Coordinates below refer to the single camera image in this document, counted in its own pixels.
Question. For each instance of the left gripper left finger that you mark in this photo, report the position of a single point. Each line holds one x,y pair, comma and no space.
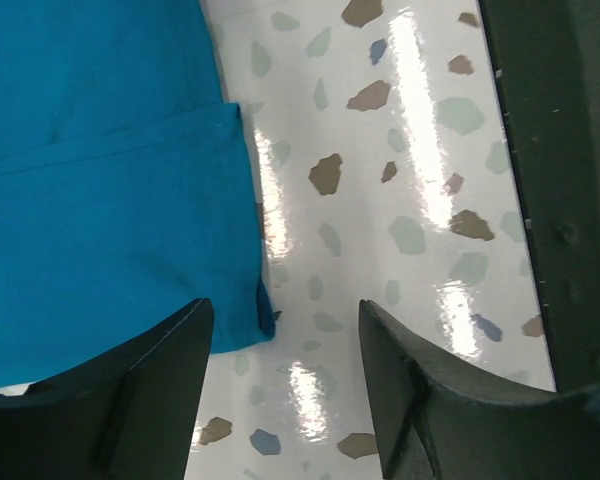
128,413

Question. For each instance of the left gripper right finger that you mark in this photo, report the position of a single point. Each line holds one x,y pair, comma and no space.
437,416

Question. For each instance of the blue t shirt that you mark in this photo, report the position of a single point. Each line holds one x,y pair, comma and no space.
126,188

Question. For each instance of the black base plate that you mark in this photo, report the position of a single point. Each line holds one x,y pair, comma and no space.
545,56

